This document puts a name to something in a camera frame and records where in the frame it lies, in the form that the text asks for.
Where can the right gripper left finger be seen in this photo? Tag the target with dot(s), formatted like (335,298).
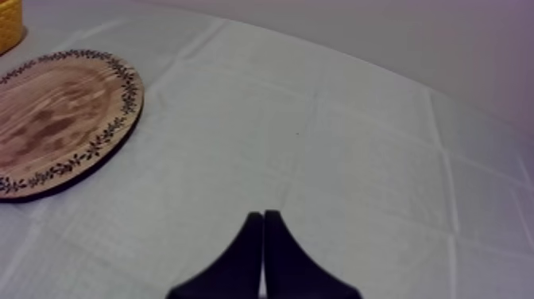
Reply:
(237,267)

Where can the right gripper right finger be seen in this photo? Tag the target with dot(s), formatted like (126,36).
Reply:
(288,271)

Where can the round wooden board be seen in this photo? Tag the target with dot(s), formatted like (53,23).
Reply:
(62,121)

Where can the yellow plastic basket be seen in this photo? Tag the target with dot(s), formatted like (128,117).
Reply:
(9,25)

